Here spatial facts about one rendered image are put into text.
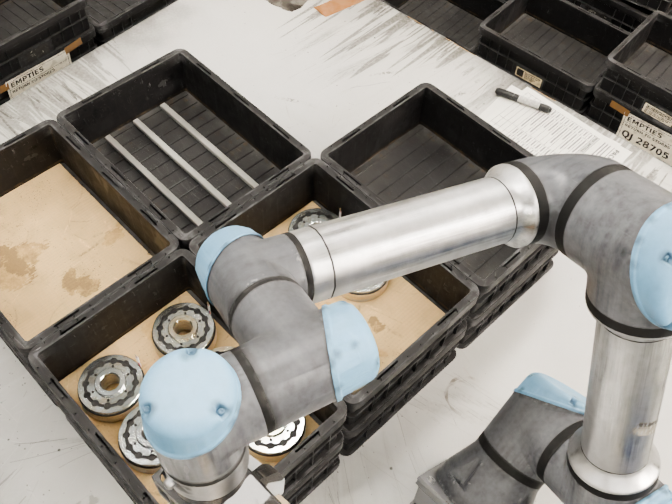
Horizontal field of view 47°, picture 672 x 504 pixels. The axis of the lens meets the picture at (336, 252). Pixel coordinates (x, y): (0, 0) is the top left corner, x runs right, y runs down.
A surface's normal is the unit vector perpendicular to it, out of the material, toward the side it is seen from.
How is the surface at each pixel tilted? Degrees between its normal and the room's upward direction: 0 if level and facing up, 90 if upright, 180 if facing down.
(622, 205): 31
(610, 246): 66
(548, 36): 0
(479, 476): 25
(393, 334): 0
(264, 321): 35
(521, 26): 0
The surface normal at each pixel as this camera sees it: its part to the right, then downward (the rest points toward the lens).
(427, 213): 0.21, -0.54
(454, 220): 0.37, -0.13
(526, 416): -0.68, -0.31
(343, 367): 0.42, 0.12
